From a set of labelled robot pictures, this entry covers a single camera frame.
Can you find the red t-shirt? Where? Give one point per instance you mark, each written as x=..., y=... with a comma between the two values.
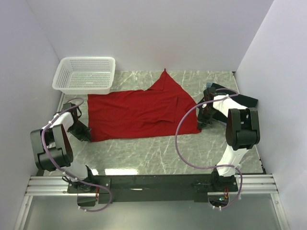
x=155, y=112

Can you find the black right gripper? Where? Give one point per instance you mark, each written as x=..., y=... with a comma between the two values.
x=205, y=115

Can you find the aluminium frame rail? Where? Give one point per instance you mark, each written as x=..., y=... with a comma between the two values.
x=55, y=186

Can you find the white perforated plastic basket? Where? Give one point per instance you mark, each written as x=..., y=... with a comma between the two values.
x=84, y=75

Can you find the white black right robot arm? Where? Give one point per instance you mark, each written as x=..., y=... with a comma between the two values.
x=242, y=129

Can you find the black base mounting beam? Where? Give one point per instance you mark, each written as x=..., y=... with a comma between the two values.
x=142, y=188

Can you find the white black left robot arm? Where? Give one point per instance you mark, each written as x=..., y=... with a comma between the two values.
x=52, y=150

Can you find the folded black t-shirt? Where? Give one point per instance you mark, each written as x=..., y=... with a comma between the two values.
x=241, y=99

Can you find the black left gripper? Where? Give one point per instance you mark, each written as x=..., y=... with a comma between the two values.
x=80, y=131

